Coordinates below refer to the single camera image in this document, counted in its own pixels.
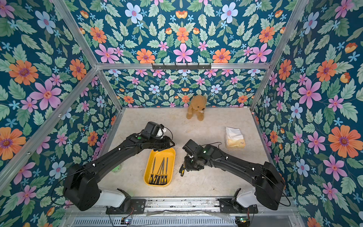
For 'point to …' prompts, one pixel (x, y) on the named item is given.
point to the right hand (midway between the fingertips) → (186, 167)
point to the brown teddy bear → (197, 106)
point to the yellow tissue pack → (234, 138)
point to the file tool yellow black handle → (151, 175)
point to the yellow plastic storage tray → (161, 162)
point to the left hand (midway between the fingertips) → (174, 144)
